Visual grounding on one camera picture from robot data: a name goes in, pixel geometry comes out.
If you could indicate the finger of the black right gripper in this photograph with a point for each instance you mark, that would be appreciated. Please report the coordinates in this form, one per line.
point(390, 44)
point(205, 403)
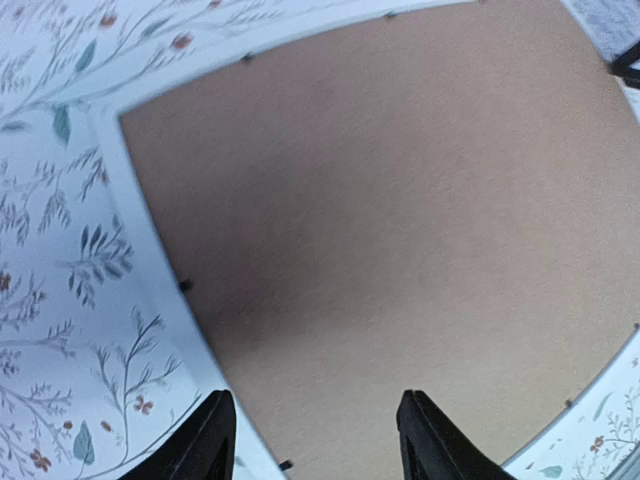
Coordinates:
point(622, 66)

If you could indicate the brown cardboard backing board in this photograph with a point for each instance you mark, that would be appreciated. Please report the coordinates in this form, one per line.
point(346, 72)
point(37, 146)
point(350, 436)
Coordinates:
point(390, 240)

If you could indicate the floral patterned table cover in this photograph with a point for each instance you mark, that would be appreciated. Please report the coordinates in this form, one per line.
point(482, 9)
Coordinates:
point(318, 205)

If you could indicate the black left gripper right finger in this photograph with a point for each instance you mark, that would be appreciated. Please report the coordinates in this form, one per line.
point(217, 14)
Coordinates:
point(434, 448)

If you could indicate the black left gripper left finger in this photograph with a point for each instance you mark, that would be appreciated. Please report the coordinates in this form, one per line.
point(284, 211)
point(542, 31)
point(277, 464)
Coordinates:
point(202, 448)

